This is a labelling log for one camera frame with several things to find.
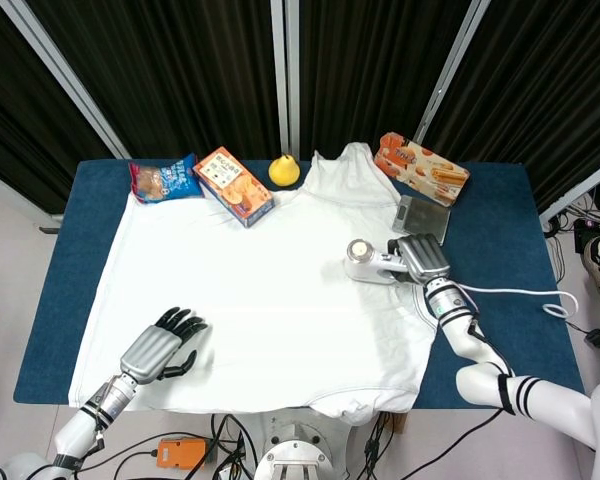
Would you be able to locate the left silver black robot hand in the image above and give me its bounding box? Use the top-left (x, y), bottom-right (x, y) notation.
top-left (118, 307), bottom-right (211, 386)

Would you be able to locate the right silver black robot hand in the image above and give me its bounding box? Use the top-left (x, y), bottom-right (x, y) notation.
top-left (387, 233), bottom-right (452, 286)

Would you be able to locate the white handheld steam iron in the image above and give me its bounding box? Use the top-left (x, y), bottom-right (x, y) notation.
top-left (343, 238), bottom-right (411, 285)

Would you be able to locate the white power cord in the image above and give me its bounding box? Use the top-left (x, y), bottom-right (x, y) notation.
top-left (454, 283), bottom-right (580, 319)

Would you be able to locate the white t-shirt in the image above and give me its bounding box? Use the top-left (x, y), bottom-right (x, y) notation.
top-left (68, 142), bottom-right (440, 426)

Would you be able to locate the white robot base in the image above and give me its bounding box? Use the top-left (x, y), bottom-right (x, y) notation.
top-left (252, 407), bottom-right (351, 480)

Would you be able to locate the silver digital kitchen scale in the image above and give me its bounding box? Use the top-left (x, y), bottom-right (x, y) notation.
top-left (391, 194), bottom-right (453, 247)

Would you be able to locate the orange wafer roll box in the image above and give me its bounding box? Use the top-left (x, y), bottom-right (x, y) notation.
top-left (373, 131), bottom-right (471, 208)

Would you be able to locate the orange power box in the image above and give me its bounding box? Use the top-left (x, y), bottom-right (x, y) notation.
top-left (156, 437), bottom-right (210, 471)

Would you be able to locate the yellow pear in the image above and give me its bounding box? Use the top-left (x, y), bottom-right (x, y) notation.
top-left (268, 153), bottom-right (301, 189)

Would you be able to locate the blue snack bag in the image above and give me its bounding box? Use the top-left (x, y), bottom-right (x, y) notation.
top-left (128, 153), bottom-right (205, 205)

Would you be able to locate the orange cracker box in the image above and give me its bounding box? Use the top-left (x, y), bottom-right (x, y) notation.
top-left (192, 145), bottom-right (276, 230)

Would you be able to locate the black floor cable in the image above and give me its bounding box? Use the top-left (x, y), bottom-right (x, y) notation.
top-left (74, 414), bottom-right (261, 480)

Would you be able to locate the grey metal frame post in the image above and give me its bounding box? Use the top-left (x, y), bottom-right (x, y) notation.
top-left (271, 0), bottom-right (301, 161)
top-left (413, 0), bottom-right (491, 146)
top-left (0, 0), bottom-right (131, 160)

